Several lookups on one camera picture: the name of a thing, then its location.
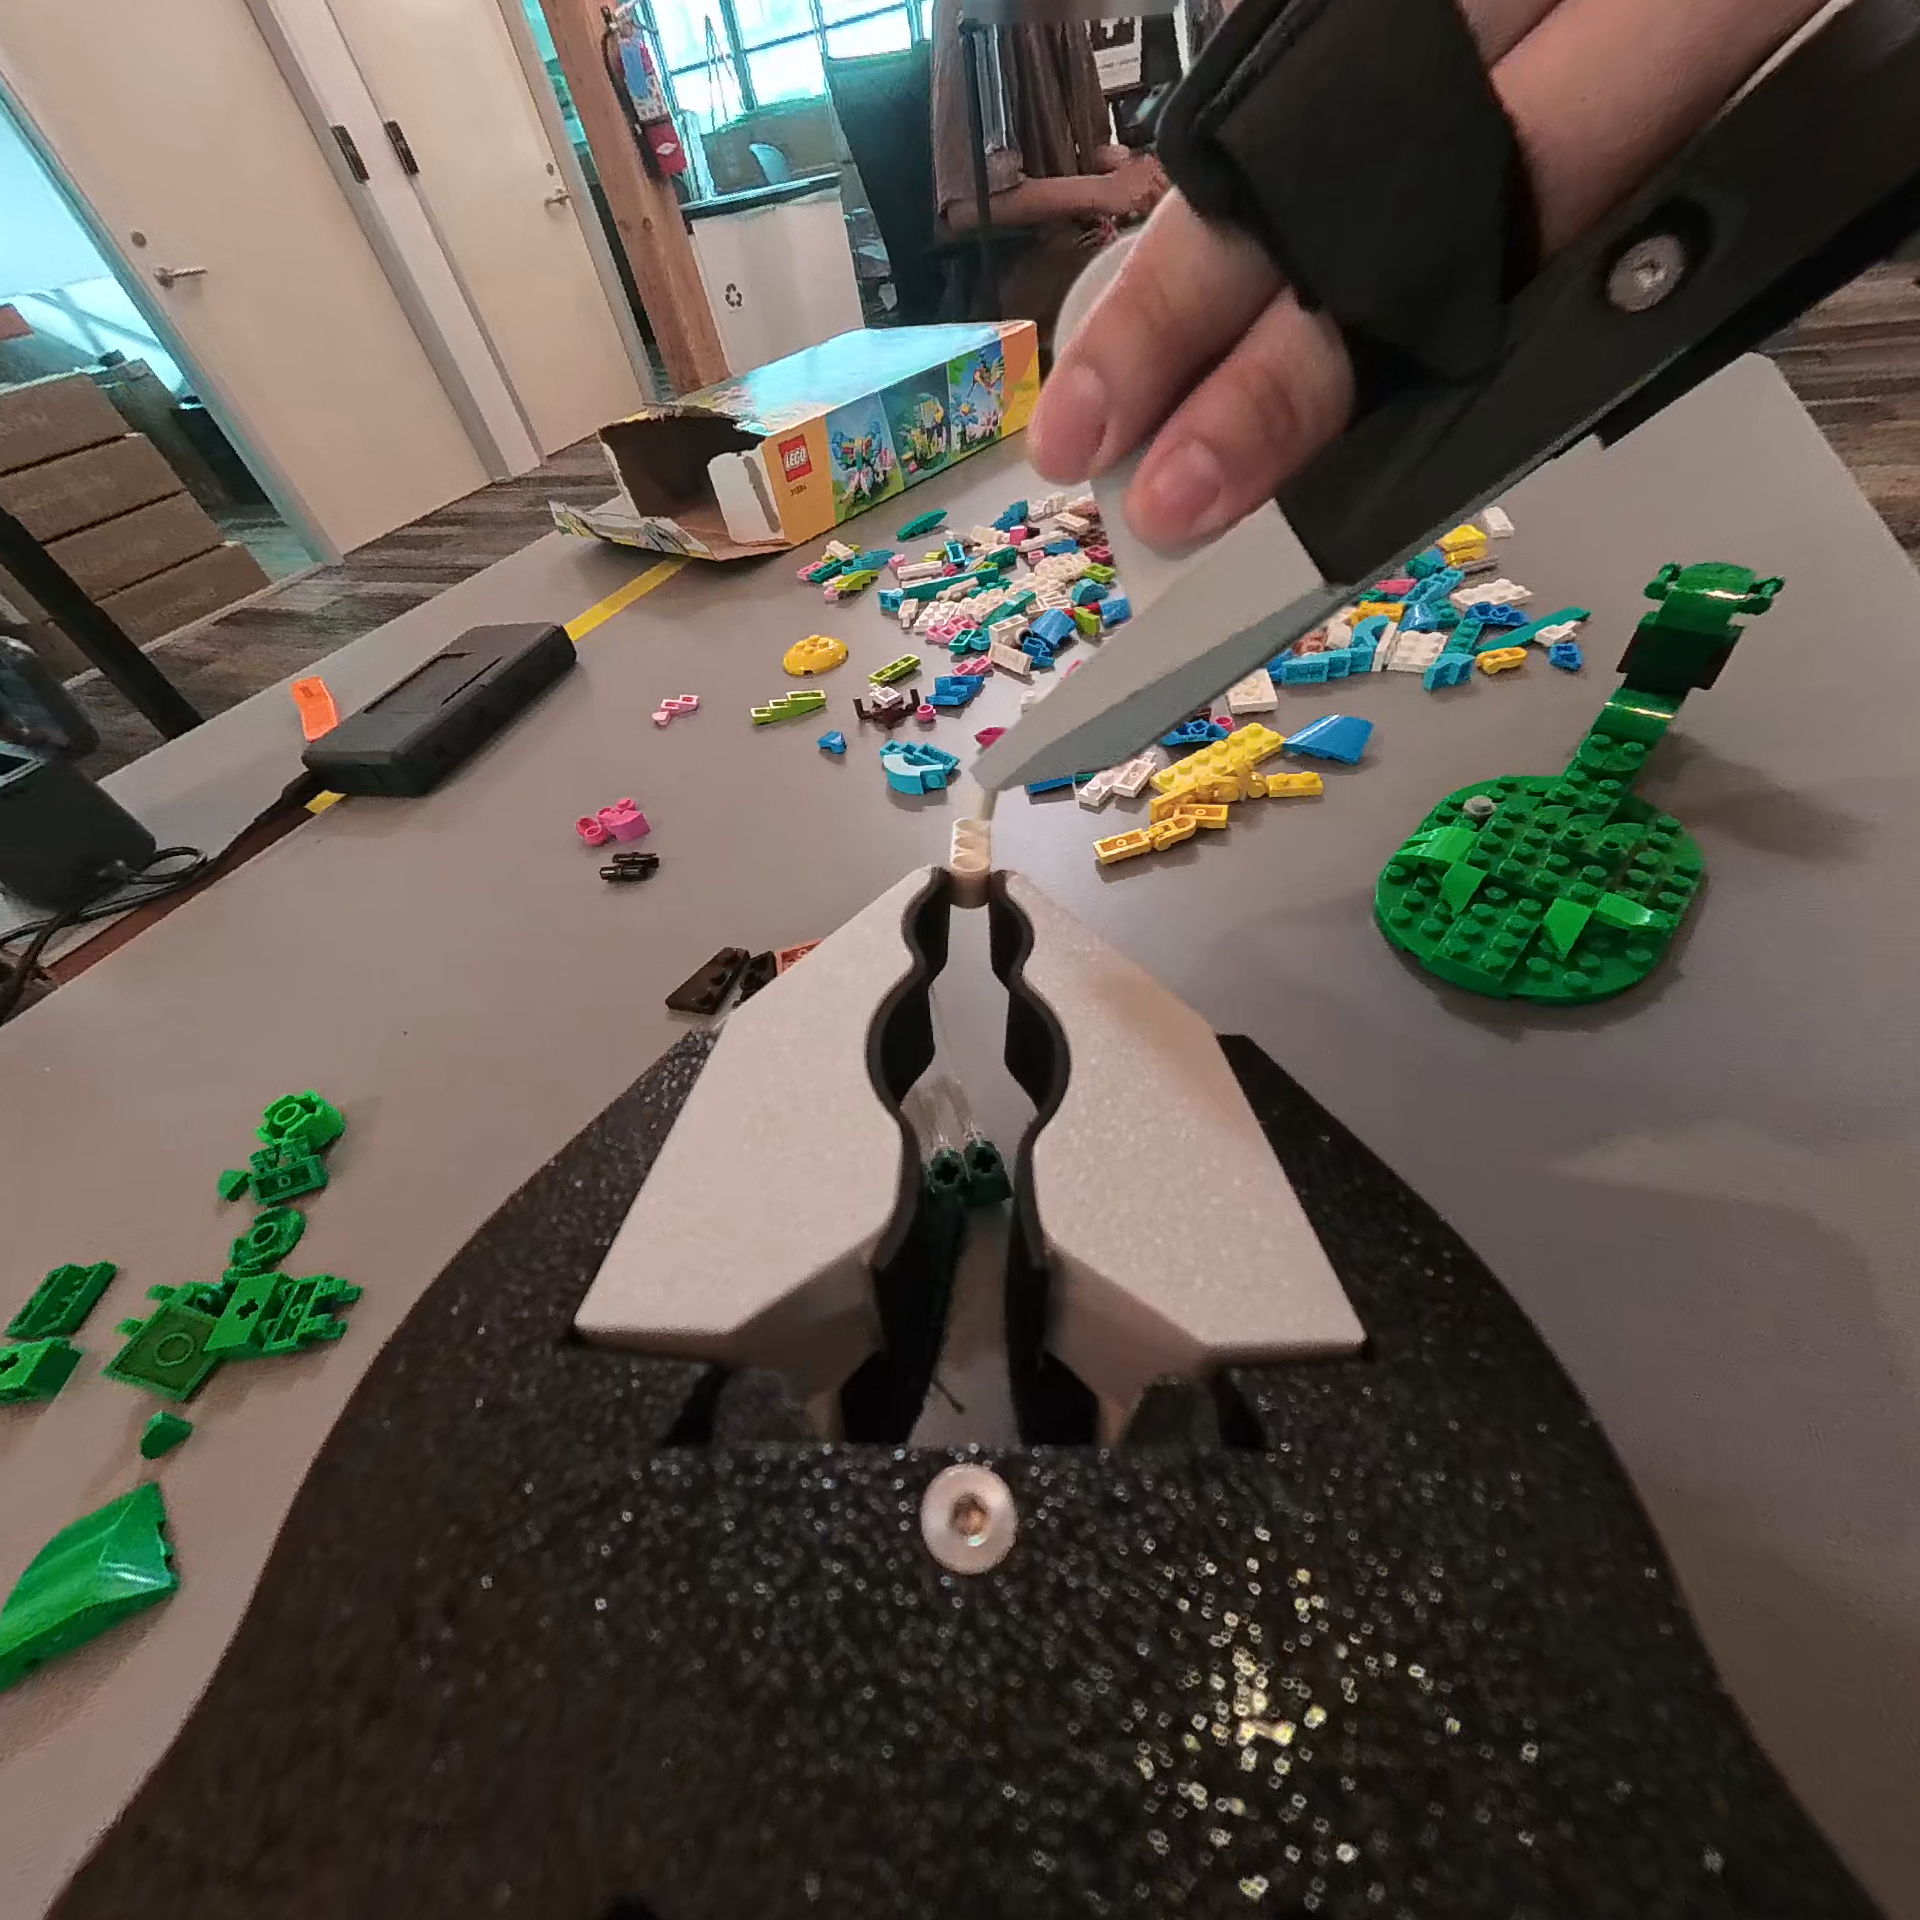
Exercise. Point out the stack of cardboard boxes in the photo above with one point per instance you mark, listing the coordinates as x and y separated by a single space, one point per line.
107 511

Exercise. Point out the red fire extinguisher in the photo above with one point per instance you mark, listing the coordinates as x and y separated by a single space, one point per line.
638 83

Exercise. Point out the pile of colourful toy bricks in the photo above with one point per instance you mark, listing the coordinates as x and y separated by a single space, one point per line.
1020 600

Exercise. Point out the cluster of small green bricks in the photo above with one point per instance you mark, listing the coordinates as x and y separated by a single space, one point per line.
181 1342

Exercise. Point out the wooden post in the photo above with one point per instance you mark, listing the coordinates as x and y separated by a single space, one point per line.
646 254

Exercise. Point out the cyan boat brick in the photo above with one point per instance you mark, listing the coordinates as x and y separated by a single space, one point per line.
917 768

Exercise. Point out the yellow dome brick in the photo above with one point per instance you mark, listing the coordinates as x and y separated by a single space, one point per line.
814 655

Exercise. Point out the dark green brick with clear stalks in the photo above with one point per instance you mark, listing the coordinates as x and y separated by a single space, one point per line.
967 1167

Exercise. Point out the toy brick set box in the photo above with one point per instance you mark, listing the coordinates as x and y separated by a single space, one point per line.
902 435

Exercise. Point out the person's right hand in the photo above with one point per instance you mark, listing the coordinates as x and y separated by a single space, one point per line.
1202 376

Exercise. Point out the black connector brick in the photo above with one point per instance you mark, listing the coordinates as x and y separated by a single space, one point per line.
629 867

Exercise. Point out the black wedge plate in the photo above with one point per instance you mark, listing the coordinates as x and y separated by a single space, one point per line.
759 971
704 984

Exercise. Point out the black office chair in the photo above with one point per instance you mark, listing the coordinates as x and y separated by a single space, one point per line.
885 166

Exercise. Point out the yellow tape strip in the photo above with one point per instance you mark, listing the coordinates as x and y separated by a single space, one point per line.
623 596

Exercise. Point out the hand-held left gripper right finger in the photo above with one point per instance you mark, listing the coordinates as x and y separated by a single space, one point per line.
1184 1186

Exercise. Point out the small orange tag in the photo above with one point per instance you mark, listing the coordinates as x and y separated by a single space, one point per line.
312 704

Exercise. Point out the grey desk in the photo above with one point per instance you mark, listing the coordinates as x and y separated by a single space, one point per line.
1651 1200

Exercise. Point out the black flat box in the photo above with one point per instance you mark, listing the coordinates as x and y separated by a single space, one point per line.
435 704

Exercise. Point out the black charging dock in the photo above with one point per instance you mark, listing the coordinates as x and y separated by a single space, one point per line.
61 827

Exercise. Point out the brown brick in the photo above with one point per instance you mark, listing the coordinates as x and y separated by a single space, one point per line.
888 702

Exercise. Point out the white door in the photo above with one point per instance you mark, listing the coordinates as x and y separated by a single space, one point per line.
495 224
226 224

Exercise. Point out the small beige toy brick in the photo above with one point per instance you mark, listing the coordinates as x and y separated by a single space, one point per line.
972 855

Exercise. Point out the green toy brick plant model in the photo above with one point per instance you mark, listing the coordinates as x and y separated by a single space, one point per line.
1547 901

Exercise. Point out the pink brick assembly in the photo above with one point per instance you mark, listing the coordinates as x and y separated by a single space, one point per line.
613 821

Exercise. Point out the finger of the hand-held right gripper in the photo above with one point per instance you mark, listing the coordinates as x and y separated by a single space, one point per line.
1156 630

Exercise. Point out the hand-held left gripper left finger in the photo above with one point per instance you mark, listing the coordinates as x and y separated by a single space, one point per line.
750 1171

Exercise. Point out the white recycling cabinet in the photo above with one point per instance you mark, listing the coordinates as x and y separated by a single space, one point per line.
765 270

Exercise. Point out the lime green brick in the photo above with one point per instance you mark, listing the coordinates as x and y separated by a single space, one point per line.
788 704

